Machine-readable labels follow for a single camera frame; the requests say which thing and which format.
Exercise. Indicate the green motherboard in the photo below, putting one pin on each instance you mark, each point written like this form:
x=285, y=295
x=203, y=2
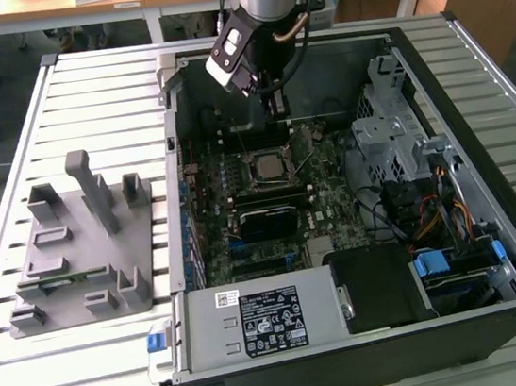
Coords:
x=333, y=183

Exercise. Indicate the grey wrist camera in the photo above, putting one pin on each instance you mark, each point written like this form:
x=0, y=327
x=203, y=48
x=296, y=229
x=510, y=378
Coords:
x=321, y=17

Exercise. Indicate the black CPU socket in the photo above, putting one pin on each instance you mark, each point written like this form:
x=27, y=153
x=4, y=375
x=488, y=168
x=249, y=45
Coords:
x=252, y=174

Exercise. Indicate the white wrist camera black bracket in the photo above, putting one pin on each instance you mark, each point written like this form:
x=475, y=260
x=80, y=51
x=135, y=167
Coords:
x=228, y=56

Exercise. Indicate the blue disk carrier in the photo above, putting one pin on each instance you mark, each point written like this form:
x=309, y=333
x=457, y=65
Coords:
x=431, y=265

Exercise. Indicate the silver green CPU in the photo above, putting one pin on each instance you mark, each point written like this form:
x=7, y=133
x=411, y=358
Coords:
x=270, y=166

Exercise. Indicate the silver finned heatsink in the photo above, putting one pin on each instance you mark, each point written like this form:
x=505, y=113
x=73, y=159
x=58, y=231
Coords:
x=320, y=249

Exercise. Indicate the black RAM slot bank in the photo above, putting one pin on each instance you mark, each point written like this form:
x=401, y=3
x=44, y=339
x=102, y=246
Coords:
x=232, y=141
x=268, y=198

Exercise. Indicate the silver socket locking lever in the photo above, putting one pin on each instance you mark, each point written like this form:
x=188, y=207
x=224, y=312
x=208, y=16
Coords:
x=307, y=159
x=242, y=142

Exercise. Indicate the green RAM stick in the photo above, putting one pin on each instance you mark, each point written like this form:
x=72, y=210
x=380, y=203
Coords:
x=78, y=275

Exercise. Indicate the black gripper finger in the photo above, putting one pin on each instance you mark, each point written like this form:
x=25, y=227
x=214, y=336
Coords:
x=280, y=104

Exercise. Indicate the grey case release latch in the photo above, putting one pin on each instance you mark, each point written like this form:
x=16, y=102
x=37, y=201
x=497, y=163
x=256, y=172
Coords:
x=167, y=67

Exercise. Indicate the silver metal drive cage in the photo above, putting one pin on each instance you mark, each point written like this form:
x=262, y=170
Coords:
x=384, y=138

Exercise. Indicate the blue case latch clip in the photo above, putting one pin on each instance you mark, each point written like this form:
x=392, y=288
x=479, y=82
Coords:
x=158, y=343

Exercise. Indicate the black graphics card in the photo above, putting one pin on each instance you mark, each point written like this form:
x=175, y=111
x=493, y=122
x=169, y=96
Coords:
x=269, y=225

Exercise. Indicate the grey power supply black label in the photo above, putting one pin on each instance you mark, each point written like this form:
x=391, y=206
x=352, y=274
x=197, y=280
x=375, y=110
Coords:
x=208, y=323

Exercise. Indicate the grey plastic parts rack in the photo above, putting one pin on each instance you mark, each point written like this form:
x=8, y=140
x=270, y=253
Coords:
x=83, y=273

